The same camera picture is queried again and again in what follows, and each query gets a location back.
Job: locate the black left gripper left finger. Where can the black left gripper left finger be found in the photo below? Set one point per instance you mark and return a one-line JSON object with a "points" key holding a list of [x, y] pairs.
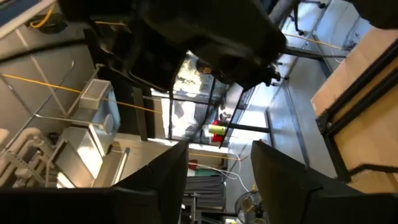
{"points": [[93, 205]]}

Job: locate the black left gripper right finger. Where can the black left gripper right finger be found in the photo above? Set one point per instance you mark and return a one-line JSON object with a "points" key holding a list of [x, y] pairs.
{"points": [[311, 205]]}

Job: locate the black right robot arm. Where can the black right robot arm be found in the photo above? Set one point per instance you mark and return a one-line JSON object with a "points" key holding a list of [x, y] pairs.
{"points": [[186, 28]]}

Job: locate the black floor fan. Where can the black floor fan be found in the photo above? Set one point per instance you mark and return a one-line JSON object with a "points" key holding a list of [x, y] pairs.
{"points": [[256, 211]]}

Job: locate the red container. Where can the red container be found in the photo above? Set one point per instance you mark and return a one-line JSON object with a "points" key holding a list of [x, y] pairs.
{"points": [[217, 138]]}

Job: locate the black aluminium table frame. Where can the black aluminium table frame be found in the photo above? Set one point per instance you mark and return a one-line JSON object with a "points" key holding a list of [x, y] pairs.
{"points": [[323, 123]]}

